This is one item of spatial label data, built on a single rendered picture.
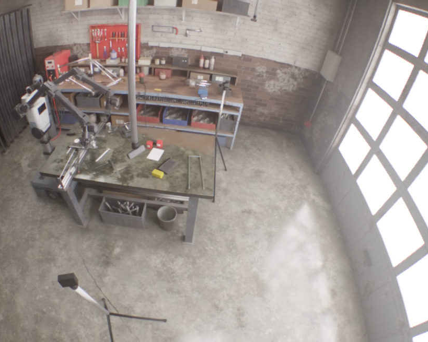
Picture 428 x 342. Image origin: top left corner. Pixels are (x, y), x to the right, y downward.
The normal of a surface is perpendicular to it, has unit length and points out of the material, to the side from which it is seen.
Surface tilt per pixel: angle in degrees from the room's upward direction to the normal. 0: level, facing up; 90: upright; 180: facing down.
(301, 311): 0
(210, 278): 0
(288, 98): 90
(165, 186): 0
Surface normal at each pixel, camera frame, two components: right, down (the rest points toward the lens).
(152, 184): 0.14, -0.72
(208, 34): -0.02, 0.69
